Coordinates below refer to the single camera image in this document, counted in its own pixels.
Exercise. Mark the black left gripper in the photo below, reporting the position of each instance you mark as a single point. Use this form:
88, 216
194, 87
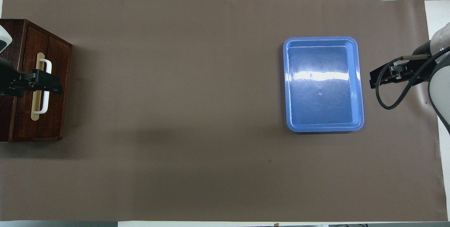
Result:
7, 79

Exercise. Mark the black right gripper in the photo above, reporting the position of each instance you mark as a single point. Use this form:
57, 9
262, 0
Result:
411, 68

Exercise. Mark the wooden drawer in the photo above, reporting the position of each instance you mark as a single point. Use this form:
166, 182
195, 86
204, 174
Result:
56, 114

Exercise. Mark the dark wooden cabinet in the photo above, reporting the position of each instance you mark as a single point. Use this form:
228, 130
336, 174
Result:
7, 121

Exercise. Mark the blue plastic tray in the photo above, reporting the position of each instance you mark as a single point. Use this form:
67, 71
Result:
321, 107

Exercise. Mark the brown table mat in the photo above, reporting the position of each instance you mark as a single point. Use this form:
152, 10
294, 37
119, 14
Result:
193, 114

